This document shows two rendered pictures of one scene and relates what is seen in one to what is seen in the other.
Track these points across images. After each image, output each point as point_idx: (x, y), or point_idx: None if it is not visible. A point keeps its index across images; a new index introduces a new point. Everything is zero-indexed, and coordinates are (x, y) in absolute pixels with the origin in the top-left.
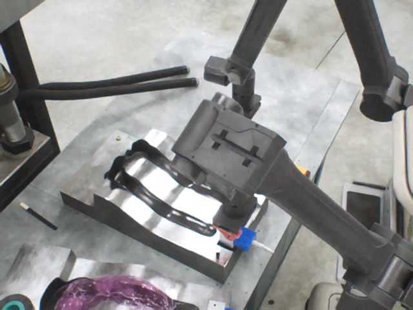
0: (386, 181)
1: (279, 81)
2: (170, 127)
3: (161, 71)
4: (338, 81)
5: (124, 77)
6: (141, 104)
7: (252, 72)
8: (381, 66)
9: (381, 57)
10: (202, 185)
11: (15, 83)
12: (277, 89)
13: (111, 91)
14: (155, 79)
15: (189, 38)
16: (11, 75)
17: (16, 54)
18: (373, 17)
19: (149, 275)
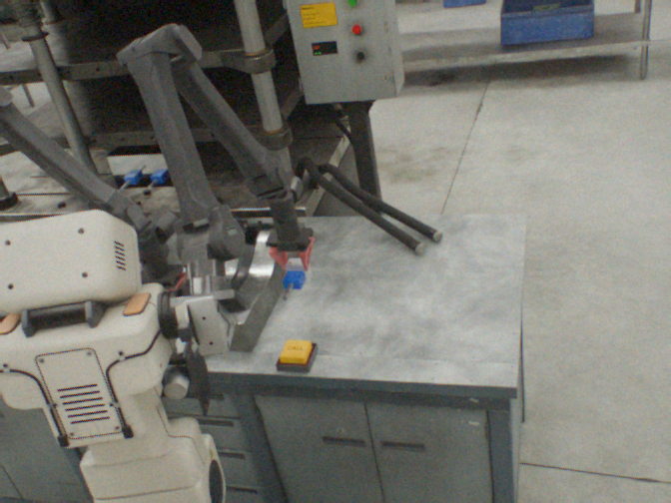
0: None
1: (468, 308)
2: (342, 258)
3: (408, 218)
4: (508, 361)
5: (375, 200)
6: (367, 232)
7: (281, 200)
8: (176, 193)
9: (174, 182)
10: (240, 284)
11: (280, 138)
12: (452, 311)
13: (341, 197)
14: (400, 222)
15: (503, 223)
16: (284, 131)
17: (351, 136)
18: (162, 131)
19: None
